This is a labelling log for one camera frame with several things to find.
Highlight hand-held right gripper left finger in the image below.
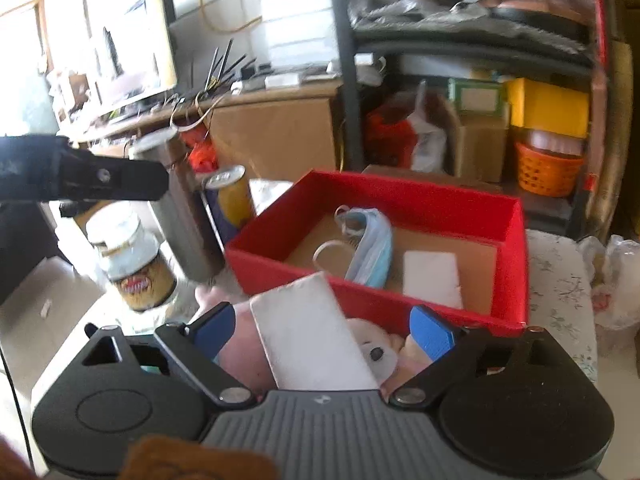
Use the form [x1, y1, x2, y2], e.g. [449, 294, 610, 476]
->
[80, 302, 256, 408]

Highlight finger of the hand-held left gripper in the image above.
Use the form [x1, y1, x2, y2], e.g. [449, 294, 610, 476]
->
[60, 152, 169, 202]

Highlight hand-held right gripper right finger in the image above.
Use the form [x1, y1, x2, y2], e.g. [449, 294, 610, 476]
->
[382, 305, 563, 408]

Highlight white and pink plush toy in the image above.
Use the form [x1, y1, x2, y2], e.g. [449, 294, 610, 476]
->
[195, 285, 436, 397]

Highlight red cardboard box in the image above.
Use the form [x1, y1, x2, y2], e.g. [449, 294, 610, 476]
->
[225, 170, 530, 337]

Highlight large white foam block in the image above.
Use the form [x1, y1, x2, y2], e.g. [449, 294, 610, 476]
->
[249, 271, 380, 391]

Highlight white lidded jar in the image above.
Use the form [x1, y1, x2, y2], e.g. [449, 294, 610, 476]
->
[86, 210, 146, 257]

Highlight small white foam block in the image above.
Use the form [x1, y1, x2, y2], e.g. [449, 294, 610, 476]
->
[402, 251, 463, 309]

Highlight steel cylinder flask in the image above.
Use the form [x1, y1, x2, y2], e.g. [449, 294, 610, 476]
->
[129, 129, 226, 281]

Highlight jar with brown label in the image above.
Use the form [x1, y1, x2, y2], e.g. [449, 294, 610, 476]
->
[97, 240, 178, 313]

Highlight blue face mask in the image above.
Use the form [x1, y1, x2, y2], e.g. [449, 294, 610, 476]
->
[314, 205, 396, 288]

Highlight yellow and blue can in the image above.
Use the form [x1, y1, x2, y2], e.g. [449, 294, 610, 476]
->
[202, 165, 256, 246]

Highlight brown fuzzy cloth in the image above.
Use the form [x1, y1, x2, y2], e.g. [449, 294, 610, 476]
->
[122, 435, 278, 480]

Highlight flat monitor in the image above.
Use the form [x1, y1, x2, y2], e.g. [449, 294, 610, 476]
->
[95, 0, 179, 106]

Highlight large cardboard box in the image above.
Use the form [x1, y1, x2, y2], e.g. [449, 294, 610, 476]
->
[210, 95, 346, 186]

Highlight wooden desk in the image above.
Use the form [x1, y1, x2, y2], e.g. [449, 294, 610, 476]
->
[65, 77, 351, 161]

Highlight red and white plastic bag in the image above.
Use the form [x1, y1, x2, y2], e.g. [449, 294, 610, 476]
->
[365, 80, 448, 173]

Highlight clear plastic bag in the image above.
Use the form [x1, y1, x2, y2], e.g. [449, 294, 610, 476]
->
[577, 235, 640, 331]

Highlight small cardboard box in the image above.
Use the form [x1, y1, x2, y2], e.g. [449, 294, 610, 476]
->
[445, 77, 512, 183]

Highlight orange plastic basket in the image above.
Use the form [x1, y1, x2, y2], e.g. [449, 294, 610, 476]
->
[515, 141, 586, 198]

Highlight clear plastic tub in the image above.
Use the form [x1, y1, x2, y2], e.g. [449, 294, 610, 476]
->
[522, 127, 586, 157]

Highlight black shelf rack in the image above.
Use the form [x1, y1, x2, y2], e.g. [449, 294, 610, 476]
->
[325, 0, 616, 241]

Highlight yellow box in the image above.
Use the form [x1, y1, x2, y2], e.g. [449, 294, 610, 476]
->
[507, 77, 591, 138]

